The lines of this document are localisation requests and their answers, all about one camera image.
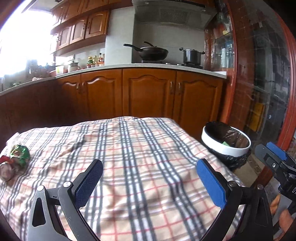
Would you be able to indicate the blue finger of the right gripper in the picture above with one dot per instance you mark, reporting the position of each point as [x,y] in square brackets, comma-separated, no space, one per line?
[271,156]

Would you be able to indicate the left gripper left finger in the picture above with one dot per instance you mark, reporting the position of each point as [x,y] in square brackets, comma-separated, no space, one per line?
[74,195]

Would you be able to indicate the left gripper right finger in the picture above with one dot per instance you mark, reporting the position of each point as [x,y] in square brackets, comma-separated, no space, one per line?
[227,195]

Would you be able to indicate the red snack wrapper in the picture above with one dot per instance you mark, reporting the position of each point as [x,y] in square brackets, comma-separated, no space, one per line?
[7,168]

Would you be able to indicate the white round trash bin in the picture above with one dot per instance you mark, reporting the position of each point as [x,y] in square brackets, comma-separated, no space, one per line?
[225,139]

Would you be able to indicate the wooden lower kitchen cabinets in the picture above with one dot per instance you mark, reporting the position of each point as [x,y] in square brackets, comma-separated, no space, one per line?
[190,98]

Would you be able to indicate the wooden kitchen cabinets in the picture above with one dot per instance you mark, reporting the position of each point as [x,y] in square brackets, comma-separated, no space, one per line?
[79,24]
[190,98]

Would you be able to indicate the wooden upper kitchen cabinets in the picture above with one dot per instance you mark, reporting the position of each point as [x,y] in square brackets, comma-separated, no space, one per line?
[79,24]

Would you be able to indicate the person's right hand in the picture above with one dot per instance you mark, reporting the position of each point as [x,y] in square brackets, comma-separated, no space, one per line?
[279,207]

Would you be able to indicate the green crumpled wrapper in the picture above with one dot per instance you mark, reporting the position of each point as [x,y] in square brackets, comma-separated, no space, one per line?
[20,156]

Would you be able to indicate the plaid checkered tablecloth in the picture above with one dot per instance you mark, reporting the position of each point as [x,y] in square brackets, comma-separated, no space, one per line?
[149,189]

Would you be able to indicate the glass sliding door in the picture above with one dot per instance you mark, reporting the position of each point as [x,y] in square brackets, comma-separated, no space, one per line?
[253,45]

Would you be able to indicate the steel cooking pot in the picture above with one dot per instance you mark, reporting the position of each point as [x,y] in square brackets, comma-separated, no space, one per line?
[191,56]

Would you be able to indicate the condiment bottles on counter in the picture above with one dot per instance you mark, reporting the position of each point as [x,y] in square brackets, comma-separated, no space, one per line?
[96,61]

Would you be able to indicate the black wok pan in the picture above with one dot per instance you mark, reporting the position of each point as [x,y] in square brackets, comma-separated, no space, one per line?
[150,53]

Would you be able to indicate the grey range hood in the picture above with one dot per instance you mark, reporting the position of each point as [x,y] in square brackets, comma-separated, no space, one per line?
[191,14]

